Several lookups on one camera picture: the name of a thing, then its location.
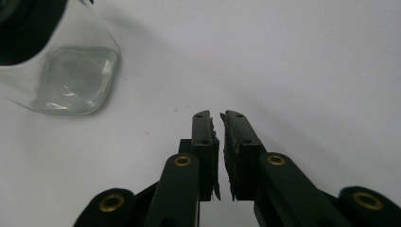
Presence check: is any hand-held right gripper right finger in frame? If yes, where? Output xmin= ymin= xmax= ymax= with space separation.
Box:
xmin=219 ymin=110 xmax=269 ymax=201

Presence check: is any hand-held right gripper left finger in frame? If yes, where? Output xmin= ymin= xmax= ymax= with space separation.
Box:
xmin=178 ymin=110 xmax=221 ymax=202

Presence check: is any clear glass cup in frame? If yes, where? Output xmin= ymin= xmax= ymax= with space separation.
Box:
xmin=0 ymin=0 xmax=121 ymax=115

